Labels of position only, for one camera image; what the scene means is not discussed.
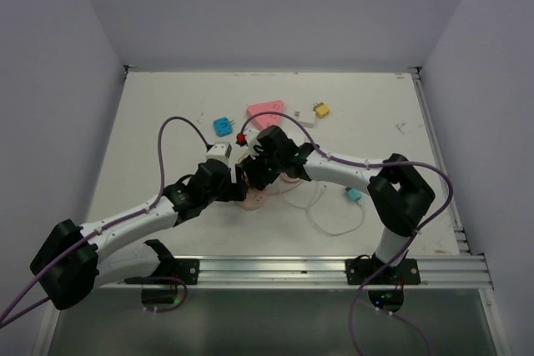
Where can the blue plug adapter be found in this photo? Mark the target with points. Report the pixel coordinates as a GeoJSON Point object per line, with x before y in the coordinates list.
{"type": "Point", "coordinates": [223, 127]}

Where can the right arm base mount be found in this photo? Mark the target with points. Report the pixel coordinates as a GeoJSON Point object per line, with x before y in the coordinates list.
{"type": "Point", "coordinates": [358, 269]}

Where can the yellow plug adapter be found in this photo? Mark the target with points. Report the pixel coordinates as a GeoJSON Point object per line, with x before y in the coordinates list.
{"type": "Point", "coordinates": [321, 110]}

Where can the teal plug adapter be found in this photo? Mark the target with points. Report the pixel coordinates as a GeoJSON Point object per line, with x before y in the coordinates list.
{"type": "Point", "coordinates": [353, 194]}

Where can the pink round socket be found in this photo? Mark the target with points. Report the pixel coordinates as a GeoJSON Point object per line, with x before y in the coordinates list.
{"type": "Point", "coordinates": [254, 200]}

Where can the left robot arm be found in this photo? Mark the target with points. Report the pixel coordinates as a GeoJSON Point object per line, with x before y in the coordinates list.
{"type": "Point", "coordinates": [74, 260]}

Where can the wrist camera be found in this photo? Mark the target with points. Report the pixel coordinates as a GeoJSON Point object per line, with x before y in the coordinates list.
{"type": "Point", "coordinates": [219, 151]}
{"type": "Point", "coordinates": [249, 138]}

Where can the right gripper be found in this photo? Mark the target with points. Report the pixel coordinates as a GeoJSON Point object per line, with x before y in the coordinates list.
{"type": "Point", "coordinates": [257, 178]}

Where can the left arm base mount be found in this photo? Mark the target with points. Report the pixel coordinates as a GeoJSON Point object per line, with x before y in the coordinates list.
{"type": "Point", "coordinates": [179, 270]}

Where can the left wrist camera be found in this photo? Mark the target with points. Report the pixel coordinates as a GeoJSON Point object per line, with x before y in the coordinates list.
{"type": "Point", "coordinates": [219, 151]}

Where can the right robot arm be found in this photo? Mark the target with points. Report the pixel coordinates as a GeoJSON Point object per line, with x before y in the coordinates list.
{"type": "Point", "coordinates": [400, 195]}

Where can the white charger plug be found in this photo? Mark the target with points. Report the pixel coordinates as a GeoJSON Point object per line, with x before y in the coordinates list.
{"type": "Point", "coordinates": [306, 118]}

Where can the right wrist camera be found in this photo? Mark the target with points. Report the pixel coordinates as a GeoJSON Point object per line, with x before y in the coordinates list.
{"type": "Point", "coordinates": [249, 138]}

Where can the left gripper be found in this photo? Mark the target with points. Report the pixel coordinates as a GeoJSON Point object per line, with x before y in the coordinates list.
{"type": "Point", "coordinates": [234, 191]}

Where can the pink triangular power strip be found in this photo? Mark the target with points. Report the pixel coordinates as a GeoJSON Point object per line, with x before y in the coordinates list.
{"type": "Point", "coordinates": [265, 118]}

